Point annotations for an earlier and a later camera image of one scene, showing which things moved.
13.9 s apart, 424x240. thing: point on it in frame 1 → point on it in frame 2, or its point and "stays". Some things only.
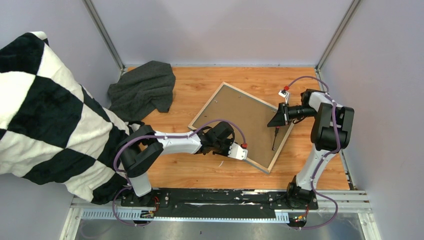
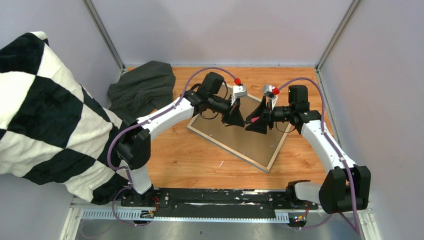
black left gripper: (229, 141) → (232, 114)
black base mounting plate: (214, 200) stays
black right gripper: (283, 112) → (266, 115)
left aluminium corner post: (94, 14) stays
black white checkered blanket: (52, 129) stays
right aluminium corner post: (351, 10) stays
